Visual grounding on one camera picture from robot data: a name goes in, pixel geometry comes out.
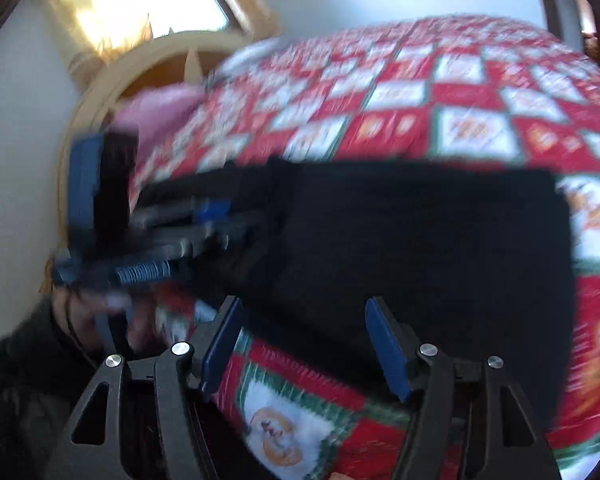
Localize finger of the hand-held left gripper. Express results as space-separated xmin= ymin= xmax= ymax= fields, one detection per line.
xmin=130 ymin=220 xmax=266 ymax=266
xmin=130 ymin=199 xmax=233 ymax=228

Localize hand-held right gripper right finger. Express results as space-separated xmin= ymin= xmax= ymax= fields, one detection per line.
xmin=365 ymin=296 xmax=563 ymax=480

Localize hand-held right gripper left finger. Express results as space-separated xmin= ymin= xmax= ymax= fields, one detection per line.
xmin=45 ymin=296 xmax=245 ymax=480

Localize striped pillow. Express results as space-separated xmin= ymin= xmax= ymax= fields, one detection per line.
xmin=215 ymin=35 xmax=286 ymax=78

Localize folded pink blanket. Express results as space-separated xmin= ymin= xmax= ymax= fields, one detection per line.
xmin=112 ymin=85 xmax=206 ymax=161

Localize person's left forearm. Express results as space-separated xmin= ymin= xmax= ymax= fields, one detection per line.
xmin=0 ymin=300 xmax=106 ymax=480

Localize cream and wood headboard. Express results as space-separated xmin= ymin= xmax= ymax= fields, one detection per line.
xmin=55 ymin=30 xmax=261 ymax=261

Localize brown door frame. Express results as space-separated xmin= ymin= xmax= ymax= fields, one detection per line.
xmin=530 ymin=0 xmax=563 ymax=41

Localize person's left hand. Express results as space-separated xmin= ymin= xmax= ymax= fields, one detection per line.
xmin=52 ymin=285 xmax=166 ymax=356

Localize bed with red patchwork cover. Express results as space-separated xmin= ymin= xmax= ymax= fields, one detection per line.
xmin=130 ymin=15 xmax=600 ymax=480

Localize black pants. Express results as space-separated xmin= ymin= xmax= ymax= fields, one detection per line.
xmin=130 ymin=155 xmax=578 ymax=436

